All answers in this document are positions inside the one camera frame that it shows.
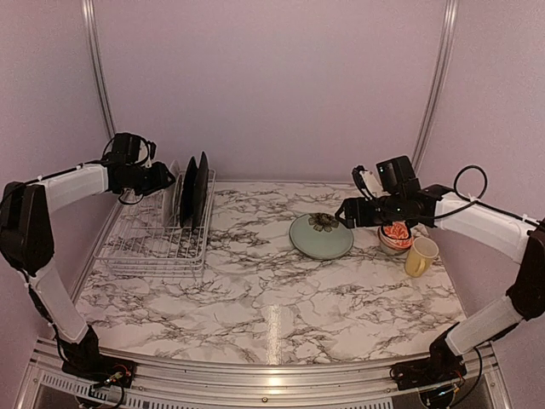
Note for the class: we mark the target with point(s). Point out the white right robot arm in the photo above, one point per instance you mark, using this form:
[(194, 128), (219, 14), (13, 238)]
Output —
[(493, 257)]

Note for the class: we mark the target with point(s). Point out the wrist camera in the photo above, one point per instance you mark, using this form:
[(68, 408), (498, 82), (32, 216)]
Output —
[(129, 149), (366, 182)]

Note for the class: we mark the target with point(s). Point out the black round plate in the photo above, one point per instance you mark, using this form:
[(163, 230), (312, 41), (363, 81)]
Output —
[(186, 198)]

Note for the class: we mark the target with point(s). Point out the red patterned white bowl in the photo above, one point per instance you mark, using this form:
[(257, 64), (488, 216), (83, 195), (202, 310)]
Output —
[(395, 239)]

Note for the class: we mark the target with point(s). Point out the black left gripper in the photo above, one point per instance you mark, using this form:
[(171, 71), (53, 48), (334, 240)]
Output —
[(159, 178)]

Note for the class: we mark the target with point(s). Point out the aluminium wall profile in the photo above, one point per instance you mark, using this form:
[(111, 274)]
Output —
[(440, 71), (93, 41)]

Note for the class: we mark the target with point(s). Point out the left aluminium wall profile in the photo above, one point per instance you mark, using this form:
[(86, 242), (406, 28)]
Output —
[(93, 41)]

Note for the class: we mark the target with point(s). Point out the white wire dish rack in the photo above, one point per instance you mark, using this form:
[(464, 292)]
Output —
[(136, 243)]

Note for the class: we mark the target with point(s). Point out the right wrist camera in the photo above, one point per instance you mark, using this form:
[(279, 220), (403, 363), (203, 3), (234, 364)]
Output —
[(366, 182)]

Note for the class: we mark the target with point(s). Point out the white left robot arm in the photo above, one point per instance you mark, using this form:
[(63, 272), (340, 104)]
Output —
[(27, 241)]

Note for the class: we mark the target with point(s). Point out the aluminium front table rail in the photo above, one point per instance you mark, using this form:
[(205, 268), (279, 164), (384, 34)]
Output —
[(168, 383)]

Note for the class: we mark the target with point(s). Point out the black square plate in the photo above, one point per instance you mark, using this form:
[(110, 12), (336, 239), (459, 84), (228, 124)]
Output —
[(200, 191)]

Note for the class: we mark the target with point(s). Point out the pale green round plate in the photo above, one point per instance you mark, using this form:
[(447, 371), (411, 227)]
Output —
[(320, 236)]

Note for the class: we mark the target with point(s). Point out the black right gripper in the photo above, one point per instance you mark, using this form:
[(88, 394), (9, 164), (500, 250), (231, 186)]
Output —
[(350, 204)]

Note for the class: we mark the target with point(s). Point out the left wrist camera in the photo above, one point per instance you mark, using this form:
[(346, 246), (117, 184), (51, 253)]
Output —
[(129, 149)]

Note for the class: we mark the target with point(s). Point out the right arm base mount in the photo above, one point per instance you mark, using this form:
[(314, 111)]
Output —
[(426, 372)]

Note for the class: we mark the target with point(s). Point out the yellow ceramic mug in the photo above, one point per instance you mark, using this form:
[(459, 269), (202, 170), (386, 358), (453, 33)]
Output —
[(420, 256)]

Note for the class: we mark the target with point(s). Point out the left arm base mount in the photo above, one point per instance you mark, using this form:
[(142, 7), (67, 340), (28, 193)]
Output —
[(109, 371)]

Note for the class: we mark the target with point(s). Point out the grey speckled plate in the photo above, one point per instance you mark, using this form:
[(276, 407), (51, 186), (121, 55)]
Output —
[(170, 196)]

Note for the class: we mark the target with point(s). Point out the right aluminium wall profile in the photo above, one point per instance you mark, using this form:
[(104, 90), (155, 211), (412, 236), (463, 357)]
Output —
[(440, 71)]

